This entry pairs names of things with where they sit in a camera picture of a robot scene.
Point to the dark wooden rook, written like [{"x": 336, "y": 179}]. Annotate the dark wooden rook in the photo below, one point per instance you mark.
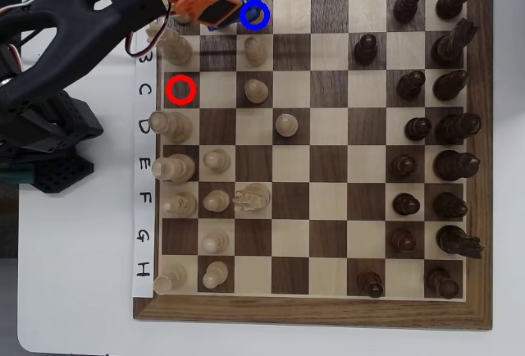
[
  {"x": 453, "y": 0},
  {"x": 441, "y": 282}
]

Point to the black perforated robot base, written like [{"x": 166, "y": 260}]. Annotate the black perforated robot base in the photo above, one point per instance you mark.
[{"x": 61, "y": 175}]

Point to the dark wooden bishop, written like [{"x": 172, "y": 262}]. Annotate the dark wooden bishop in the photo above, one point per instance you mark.
[
  {"x": 449, "y": 85},
  {"x": 449, "y": 205}
]

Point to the light wooden pawn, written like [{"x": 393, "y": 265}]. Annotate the light wooden pawn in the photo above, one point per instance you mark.
[
  {"x": 286, "y": 125},
  {"x": 214, "y": 242},
  {"x": 216, "y": 161},
  {"x": 256, "y": 52},
  {"x": 215, "y": 274},
  {"x": 216, "y": 200},
  {"x": 256, "y": 91}
]

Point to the dark wooden knight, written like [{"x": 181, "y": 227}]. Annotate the dark wooden knight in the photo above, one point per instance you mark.
[
  {"x": 453, "y": 239},
  {"x": 449, "y": 46}
]

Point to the dark wooden queen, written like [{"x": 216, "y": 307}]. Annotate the dark wooden queen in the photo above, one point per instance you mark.
[{"x": 455, "y": 128}]

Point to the wooden chessboard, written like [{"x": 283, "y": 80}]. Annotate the wooden chessboard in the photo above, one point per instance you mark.
[{"x": 328, "y": 163}]

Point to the light wooden knight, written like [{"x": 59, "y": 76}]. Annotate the light wooden knight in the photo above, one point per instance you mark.
[
  {"x": 176, "y": 48},
  {"x": 254, "y": 196}
]

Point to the dark wooden pawn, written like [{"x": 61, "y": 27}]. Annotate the dark wooden pawn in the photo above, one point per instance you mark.
[
  {"x": 366, "y": 50},
  {"x": 406, "y": 204},
  {"x": 410, "y": 85},
  {"x": 371, "y": 284},
  {"x": 402, "y": 240},
  {"x": 417, "y": 129},
  {"x": 406, "y": 5},
  {"x": 403, "y": 166}
]

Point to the dark wooden king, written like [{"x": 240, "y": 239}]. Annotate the dark wooden king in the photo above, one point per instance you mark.
[{"x": 455, "y": 165}]

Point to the green table clamp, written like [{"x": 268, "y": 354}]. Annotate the green table clamp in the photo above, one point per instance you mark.
[{"x": 16, "y": 177}]

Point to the light wooden king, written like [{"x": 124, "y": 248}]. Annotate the light wooden king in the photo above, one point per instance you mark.
[{"x": 174, "y": 167}]

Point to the paper strip with letters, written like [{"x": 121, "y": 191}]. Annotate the paper strip with letters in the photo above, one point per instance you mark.
[{"x": 143, "y": 142}]

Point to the light wooden rook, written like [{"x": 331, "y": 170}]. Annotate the light wooden rook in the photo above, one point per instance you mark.
[
  {"x": 170, "y": 279},
  {"x": 183, "y": 19}
]

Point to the light wooden queen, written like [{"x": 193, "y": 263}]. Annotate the light wooden queen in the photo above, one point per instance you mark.
[{"x": 174, "y": 126}]

